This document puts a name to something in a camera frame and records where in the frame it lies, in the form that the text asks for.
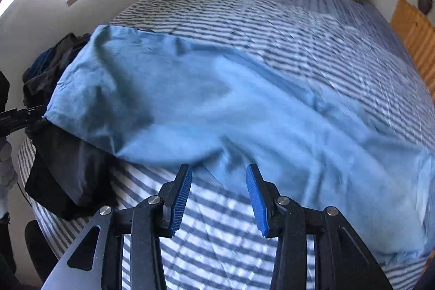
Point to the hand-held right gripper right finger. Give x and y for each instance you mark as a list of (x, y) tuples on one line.
[(256, 201)]

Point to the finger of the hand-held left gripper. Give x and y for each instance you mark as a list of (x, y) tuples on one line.
[(20, 118)]

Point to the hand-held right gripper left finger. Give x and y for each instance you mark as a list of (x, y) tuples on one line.
[(180, 201)]

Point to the light blue jeans pants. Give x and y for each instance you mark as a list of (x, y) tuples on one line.
[(204, 99)]

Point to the black pants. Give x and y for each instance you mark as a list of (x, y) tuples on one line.
[(68, 174)]

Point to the person's left hand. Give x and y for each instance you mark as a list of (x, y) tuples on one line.
[(6, 164)]

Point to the blue striped bed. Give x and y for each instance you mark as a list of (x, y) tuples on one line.
[(272, 21)]

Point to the wooden slatted rail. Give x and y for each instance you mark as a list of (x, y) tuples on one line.
[(414, 35)]

